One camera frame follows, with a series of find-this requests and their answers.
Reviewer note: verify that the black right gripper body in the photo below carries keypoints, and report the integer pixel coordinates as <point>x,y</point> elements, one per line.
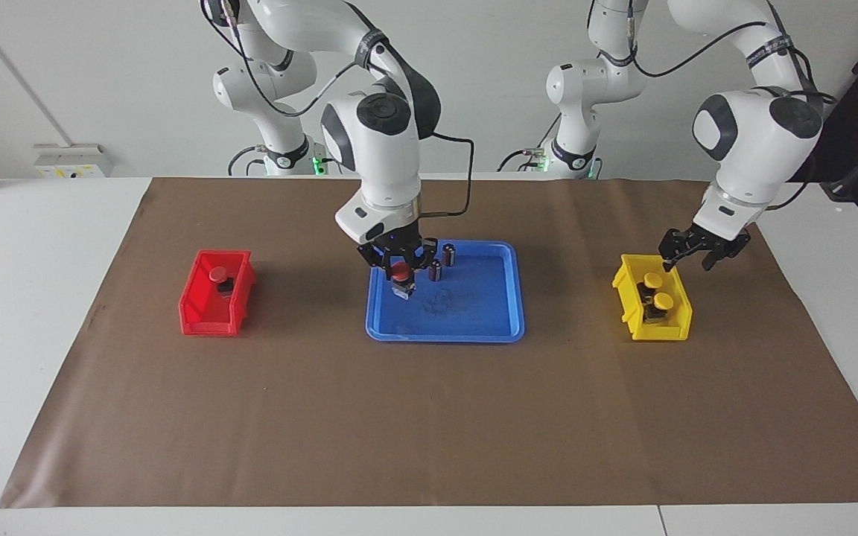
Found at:
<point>399,242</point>

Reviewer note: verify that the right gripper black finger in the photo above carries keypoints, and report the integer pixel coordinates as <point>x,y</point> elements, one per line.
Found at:
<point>426,257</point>
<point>377,262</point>

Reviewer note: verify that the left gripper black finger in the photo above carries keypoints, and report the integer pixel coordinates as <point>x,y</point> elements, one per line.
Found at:
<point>676,244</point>
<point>721,255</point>

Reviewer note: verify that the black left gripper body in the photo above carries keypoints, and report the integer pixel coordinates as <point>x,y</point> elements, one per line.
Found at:
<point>716,242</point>

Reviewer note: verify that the red push button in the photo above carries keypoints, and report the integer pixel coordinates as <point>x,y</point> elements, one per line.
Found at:
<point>217,275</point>
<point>400,272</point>

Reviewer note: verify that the yellow push button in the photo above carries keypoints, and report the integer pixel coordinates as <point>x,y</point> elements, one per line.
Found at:
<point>663,301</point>
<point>652,280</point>

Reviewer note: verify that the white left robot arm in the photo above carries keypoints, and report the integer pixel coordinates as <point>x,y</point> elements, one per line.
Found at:
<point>757,134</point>

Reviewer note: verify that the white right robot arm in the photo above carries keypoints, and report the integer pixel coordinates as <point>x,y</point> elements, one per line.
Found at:
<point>384,149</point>

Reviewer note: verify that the blue plastic tray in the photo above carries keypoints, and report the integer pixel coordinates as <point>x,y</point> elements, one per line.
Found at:
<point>488,324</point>

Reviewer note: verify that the black cylindrical capacitor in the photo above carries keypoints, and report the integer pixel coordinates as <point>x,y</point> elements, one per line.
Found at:
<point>436,272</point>
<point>448,254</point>

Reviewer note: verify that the yellow plastic bin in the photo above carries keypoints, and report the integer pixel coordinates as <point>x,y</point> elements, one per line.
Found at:
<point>660,331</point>

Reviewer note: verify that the brown paper table mat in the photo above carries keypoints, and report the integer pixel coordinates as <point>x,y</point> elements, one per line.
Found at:
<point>429,417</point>

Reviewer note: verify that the red plastic bin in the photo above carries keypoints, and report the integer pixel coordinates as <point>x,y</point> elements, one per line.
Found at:
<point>194,316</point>

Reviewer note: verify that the white wall socket box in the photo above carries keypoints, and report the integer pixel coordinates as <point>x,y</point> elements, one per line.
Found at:
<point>71,160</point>

